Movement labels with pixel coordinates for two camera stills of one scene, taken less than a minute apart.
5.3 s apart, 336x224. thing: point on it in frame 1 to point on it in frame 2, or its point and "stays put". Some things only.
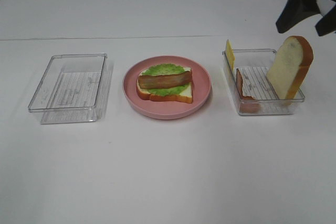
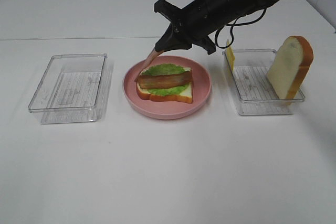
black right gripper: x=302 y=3 to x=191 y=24
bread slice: x=185 y=96 stays put
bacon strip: x=248 y=104 to x=154 y=54
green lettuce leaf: x=165 y=68 stays put
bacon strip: x=165 y=80 stays put
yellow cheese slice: x=230 y=55 stays put
